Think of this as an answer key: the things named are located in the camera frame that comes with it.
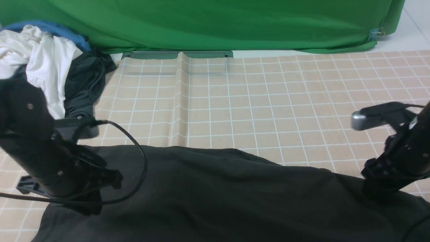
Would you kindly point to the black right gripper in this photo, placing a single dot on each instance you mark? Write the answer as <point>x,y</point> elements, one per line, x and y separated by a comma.
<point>403,162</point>

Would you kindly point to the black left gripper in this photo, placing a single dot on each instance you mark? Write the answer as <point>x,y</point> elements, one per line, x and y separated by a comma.
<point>67,174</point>

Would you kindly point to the dark gray long-sleeved shirt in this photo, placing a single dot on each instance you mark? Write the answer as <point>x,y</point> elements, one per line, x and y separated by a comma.
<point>196,195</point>

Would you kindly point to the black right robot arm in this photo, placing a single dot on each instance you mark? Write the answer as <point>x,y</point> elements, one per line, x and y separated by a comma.
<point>418,127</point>

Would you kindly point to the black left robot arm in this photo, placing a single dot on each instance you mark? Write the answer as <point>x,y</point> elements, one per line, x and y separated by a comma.
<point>25,120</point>

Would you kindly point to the dark green crumpled shirt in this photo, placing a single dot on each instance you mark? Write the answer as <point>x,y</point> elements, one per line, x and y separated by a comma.
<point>86,81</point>

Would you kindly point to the white crumpled shirt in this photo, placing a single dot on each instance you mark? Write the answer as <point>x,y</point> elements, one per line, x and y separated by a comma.
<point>47,58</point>

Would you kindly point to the blue crumpled shirt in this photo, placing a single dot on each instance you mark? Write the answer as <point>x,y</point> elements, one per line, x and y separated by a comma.
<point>56,29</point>

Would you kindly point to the beige checkered tablecloth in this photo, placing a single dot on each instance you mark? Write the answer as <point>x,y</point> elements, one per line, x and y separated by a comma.
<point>293,110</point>

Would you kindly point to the metal binder clip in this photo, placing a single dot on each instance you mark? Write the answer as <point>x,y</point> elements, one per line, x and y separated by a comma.
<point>376,33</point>

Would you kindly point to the green backdrop cloth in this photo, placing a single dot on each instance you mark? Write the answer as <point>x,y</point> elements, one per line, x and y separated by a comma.
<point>312,26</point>

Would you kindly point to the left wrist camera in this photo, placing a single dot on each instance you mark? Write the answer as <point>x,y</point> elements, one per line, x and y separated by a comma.
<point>76,128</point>

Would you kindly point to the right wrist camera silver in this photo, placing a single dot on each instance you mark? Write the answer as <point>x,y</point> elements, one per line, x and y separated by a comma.
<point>394,114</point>

